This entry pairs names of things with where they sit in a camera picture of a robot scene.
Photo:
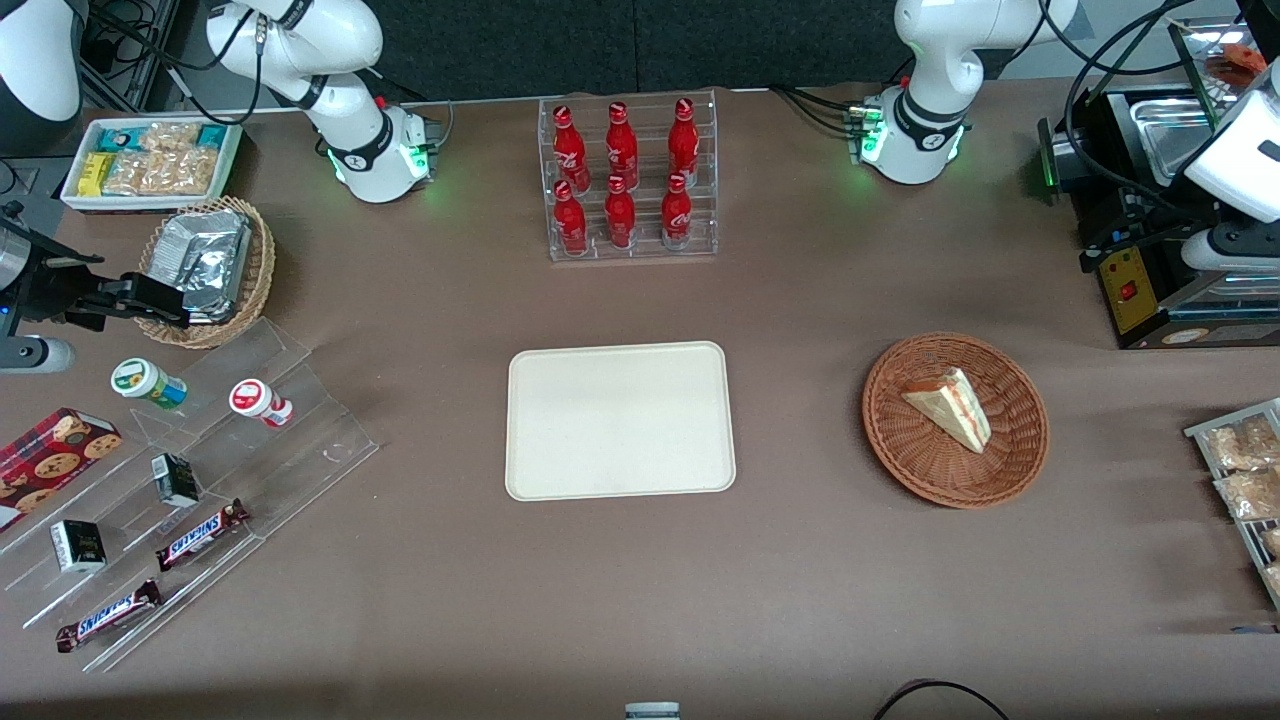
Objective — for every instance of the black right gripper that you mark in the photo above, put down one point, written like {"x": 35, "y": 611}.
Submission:
{"x": 48, "y": 283}

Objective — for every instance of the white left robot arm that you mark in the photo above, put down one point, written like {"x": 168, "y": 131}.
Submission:
{"x": 920, "y": 130}

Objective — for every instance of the light wicker basket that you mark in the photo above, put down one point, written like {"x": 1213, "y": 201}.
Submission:
{"x": 262, "y": 260}

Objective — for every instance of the cream plastic tray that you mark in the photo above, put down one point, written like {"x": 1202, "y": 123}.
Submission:
{"x": 620, "y": 420}

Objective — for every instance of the brown wicker basket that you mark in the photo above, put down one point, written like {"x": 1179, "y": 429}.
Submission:
{"x": 920, "y": 460}

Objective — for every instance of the wrapped triangle sandwich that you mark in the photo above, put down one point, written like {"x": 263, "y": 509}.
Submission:
{"x": 955, "y": 405}

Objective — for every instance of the tray of packaged snacks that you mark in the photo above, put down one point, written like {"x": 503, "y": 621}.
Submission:
{"x": 1200, "y": 432}

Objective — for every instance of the green lid cup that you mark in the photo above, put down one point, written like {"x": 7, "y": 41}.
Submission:
{"x": 145, "y": 382}

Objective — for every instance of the aluminium foil container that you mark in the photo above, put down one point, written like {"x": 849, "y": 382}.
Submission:
{"x": 205, "y": 260}

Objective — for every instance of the white snack bin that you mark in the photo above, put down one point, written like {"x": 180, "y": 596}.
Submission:
{"x": 150, "y": 203}

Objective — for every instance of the yellow snack pack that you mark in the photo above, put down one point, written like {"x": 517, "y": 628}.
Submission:
{"x": 94, "y": 173}

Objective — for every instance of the clear bag of crackers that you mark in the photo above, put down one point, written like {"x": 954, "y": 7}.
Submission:
{"x": 165, "y": 172}

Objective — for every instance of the red lid cup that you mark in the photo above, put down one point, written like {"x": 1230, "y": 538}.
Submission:
{"x": 255, "y": 400}

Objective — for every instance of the teal snack pack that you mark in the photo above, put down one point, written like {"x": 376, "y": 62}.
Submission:
{"x": 120, "y": 138}

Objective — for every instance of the red plaid cookie box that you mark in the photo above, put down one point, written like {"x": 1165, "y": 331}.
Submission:
{"x": 50, "y": 460}

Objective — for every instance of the small black carton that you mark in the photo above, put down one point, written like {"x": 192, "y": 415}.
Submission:
{"x": 176, "y": 480}
{"x": 77, "y": 546}

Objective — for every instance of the clear acrylic stepped display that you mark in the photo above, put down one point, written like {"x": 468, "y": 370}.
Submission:
{"x": 290, "y": 440}

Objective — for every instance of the Snickers bar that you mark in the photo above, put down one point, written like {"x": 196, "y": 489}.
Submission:
{"x": 200, "y": 535}
{"x": 107, "y": 615}

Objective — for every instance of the red cola bottle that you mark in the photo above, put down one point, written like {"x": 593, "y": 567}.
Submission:
{"x": 571, "y": 222}
{"x": 620, "y": 218}
{"x": 621, "y": 140}
{"x": 677, "y": 215}
{"x": 683, "y": 135}
{"x": 569, "y": 140}

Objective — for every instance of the clear acrylic bottle rack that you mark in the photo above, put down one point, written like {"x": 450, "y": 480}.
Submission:
{"x": 700, "y": 250}

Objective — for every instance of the grey white device top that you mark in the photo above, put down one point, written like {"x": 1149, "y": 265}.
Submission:
{"x": 652, "y": 712}

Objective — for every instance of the black heating appliance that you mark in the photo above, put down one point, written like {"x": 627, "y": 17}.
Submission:
{"x": 1140, "y": 290}

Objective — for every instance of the clear bag of pastry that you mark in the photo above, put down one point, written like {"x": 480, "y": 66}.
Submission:
{"x": 1250, "y": 495}
{"x": 1245, "y": 443}

